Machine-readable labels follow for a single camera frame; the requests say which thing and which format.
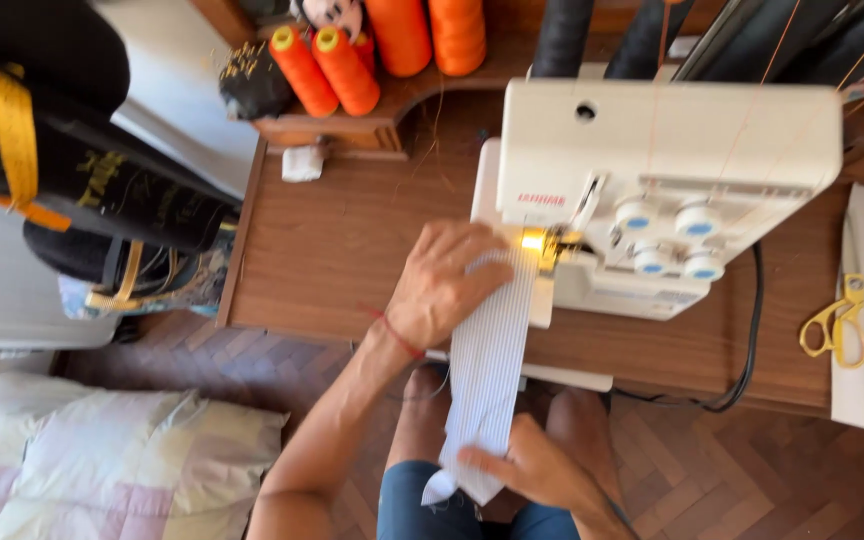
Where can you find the pastel patchwork quilt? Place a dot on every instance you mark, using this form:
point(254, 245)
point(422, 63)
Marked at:
point(94, 465)

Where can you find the small orange thread cone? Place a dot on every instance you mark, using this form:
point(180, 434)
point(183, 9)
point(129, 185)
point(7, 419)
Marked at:
point(303, 71)
point(365, 51)
point(346, 71)

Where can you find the white cabinet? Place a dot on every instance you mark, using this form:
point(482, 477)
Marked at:
point(4, 285)

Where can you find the yellow ribbon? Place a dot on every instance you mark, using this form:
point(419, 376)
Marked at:
point(13, 131)

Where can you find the black thread cone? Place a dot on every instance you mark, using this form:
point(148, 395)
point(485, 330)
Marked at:
point(562, 37)
point(638, 41)

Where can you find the wooden thread shelf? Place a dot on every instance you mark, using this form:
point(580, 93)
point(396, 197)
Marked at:
point(372, 127)

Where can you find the white overlock sewing machine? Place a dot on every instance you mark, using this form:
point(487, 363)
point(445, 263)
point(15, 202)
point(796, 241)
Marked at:
point(664, 142)

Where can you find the blue shorts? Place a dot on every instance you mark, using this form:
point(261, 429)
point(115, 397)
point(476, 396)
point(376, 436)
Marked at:
point(417, 506)

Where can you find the white ribbed elastic band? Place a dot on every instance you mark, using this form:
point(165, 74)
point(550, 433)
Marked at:
point(488, 360)

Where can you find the person's left leg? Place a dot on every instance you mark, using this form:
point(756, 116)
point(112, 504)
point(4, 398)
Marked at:
point(421, 416)

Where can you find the heap of dark fabrics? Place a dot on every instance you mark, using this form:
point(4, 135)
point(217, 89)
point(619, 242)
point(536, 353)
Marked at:
point(777, 34)

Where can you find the person's left hand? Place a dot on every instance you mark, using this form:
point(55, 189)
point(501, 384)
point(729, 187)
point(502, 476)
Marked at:
point(432, 289)

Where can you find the black pincushion with pins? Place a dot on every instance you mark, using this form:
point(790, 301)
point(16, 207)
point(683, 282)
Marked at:
point(253, 86)

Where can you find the person's right leg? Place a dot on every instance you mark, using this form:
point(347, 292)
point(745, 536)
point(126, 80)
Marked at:
point(578, 420)

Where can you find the person's right hand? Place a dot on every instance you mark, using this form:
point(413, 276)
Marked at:
point(544, 469)

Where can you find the large orange thread cone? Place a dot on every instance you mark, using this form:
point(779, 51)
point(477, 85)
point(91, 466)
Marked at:
point(457, 34)
point(400, 34)

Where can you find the black and white plush toy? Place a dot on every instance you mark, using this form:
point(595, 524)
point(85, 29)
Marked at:
point(331, 15)

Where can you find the person's leg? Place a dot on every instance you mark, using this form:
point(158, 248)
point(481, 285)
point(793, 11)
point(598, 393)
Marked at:
point(421, 416)
point(578, 420)

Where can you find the patterned fabric bag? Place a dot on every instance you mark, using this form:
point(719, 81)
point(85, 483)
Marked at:
point(177, 289)

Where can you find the small white cloth scrap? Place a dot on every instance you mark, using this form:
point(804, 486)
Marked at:
point(302, 163)

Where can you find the heap of black garments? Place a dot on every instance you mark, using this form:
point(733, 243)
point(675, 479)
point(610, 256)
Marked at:
point(64, 161)

